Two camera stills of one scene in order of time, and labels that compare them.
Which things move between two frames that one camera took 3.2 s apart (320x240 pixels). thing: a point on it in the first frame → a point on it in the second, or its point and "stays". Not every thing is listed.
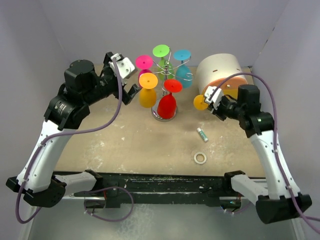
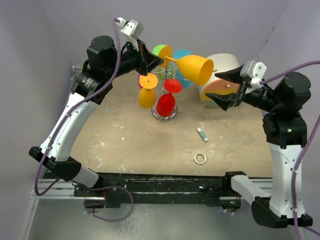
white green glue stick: [202, 134] stays
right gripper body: [227, 108] → [263, 97]
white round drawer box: [212, 69] stays
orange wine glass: [199, 103] → [197, 69]
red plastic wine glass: [167, 106] stays
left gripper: [126, 97] → [146, 60]
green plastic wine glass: [165, 69] stays
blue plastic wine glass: [183, 77] stays
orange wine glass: [147, 95] stays
